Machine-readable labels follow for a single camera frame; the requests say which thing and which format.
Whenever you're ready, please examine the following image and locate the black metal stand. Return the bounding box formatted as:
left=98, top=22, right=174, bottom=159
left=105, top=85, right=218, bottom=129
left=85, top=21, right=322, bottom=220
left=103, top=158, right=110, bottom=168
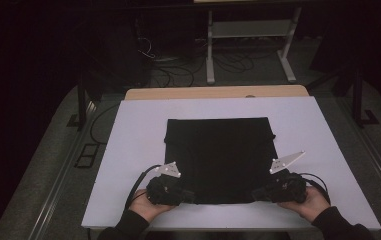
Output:
left=66, top=71, right=96, bottom=132
left=350, top=66, right=380, bottom=128

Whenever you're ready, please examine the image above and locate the person's right hand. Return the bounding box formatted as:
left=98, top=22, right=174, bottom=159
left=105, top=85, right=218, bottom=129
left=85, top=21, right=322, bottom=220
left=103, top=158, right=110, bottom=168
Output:
left=276, top=185, right=331, bottom=224

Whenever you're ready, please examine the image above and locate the thin white cable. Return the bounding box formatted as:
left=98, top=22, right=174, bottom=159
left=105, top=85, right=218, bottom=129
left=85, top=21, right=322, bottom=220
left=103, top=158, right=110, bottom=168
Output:
left=137, top=35, right=156, bottom=60

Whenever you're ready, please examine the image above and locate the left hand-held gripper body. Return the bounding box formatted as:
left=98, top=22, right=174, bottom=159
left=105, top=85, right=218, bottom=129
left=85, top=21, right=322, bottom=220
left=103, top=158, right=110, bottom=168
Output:
left=145, top=161, right=184, bottom=207

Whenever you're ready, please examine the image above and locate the white table cover board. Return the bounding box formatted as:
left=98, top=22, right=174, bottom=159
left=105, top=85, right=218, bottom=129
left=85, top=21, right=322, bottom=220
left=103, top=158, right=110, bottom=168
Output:
left=81, top=95, right=381, bottom=232

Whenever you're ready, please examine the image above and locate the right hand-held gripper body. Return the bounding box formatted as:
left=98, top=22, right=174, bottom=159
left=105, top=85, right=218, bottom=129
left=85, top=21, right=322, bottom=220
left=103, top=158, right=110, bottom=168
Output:
left=269, top=150, right=308, bottom=204

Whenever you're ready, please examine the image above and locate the black tank top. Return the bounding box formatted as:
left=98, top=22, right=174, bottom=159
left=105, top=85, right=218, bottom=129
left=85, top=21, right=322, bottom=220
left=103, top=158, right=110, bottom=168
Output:
left=163, top=116, right=277, bottom=206

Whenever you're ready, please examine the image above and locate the bundle of black floor cables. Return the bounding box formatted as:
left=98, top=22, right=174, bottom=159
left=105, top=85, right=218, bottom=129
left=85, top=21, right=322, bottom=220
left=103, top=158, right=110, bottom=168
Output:
left=149, top=49, right=257, bottom=88

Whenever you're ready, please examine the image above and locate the left hand-held gripper cable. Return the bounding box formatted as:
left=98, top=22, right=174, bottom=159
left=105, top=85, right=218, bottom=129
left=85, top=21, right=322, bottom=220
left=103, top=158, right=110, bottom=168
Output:
left=124, top=163, right=162, bottom=211

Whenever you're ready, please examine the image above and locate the white metal desk frame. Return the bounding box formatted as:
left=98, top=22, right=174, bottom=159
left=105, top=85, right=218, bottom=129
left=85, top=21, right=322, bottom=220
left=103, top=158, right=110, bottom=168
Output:
left=205, top=6, right=303, bottom=85

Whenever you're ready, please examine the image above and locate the person's left hand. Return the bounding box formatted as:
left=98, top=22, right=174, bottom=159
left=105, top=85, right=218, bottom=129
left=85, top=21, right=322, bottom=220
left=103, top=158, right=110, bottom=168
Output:
left=128, top=188, right=176, bottom=224

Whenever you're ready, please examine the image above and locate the thin black floor cable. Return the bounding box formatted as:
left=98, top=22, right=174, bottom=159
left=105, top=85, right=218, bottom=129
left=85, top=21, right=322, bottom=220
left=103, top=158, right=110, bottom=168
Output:
left=89, top=102, right=122, bottom=146

